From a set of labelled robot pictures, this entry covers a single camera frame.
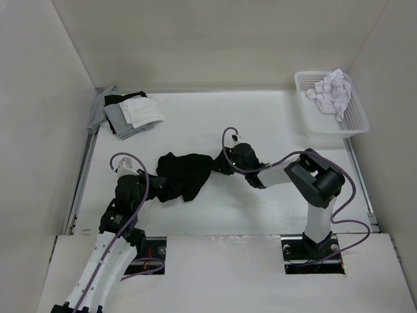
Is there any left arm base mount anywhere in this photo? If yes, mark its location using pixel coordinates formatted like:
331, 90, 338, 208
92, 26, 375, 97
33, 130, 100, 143
124, 237, 167, 276

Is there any white crumpled tank top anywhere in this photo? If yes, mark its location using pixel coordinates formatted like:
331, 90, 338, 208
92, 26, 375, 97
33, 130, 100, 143
306, 68, 352, 123

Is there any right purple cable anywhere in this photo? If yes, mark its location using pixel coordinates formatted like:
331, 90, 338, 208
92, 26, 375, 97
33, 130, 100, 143
221, 127, 372, 267

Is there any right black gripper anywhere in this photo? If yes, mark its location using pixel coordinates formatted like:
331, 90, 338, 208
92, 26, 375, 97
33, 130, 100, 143
207, 147, 248, 175

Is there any purple cable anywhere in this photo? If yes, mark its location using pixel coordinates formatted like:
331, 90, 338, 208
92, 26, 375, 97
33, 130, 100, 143
70, 151, 166, 313
221, 127, 372, 267

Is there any black tank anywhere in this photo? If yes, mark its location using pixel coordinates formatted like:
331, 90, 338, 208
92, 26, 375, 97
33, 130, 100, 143
104, 91, 147, 106
156, 152, 214, 203

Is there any white plastic basket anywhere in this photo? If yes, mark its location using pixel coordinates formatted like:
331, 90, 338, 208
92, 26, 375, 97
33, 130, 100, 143
294, 71, 369, 140

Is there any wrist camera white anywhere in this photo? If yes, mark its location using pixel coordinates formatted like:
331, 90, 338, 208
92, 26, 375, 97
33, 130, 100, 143
116, 157, 139, 178
231, 134, 245, 147

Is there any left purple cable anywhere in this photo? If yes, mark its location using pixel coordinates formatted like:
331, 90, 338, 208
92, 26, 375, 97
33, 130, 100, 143
70, 151, 166, 313

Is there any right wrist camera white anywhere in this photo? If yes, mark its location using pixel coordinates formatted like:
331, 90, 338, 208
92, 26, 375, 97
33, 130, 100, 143
231, 134, 245, 147

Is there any folded black tank top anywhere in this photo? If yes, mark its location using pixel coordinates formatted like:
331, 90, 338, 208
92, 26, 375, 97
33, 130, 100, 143
104, 91, 147, 106

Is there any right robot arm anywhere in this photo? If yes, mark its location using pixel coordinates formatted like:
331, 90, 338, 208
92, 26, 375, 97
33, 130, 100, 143
212, 143, 345, 260

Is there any grey cloth at corner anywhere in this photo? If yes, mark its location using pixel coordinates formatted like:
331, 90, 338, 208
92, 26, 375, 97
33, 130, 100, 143
87, 85, 119, 135

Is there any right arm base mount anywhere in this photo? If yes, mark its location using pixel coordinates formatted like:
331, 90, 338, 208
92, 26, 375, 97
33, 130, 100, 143
281, 235, 345, 275

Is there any folded grey tank top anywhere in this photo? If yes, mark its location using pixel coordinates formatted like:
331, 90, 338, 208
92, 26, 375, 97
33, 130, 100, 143
104, 104, 154, 140

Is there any folded white tank top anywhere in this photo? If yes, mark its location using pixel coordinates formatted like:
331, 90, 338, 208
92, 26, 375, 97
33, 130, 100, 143
119, 97, 165, 128

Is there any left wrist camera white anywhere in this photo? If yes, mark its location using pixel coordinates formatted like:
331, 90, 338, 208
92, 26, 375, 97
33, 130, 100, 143
116, 157, 139, 178

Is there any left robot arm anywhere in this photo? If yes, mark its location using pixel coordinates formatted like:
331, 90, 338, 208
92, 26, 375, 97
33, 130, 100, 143
51, 170, 166, 312

